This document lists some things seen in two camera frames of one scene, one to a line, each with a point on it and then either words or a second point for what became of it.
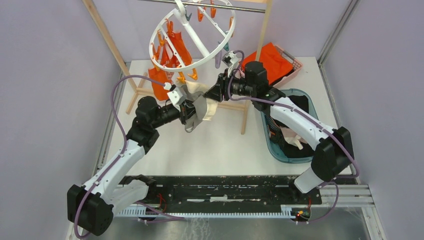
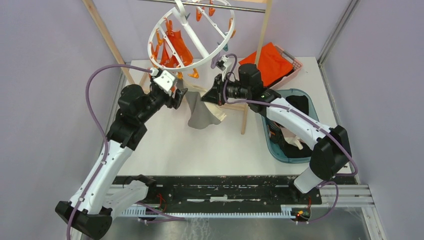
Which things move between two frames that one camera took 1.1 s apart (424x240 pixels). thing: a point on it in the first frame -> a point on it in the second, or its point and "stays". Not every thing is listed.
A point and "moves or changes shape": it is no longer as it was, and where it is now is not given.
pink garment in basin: [292, 138] stays
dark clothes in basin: [280, 141] stays
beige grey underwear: [206, 108] moves or changes shape
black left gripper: [187, 110] -> [175, 102]
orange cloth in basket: [275, 65] stays
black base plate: [230, 190] stays
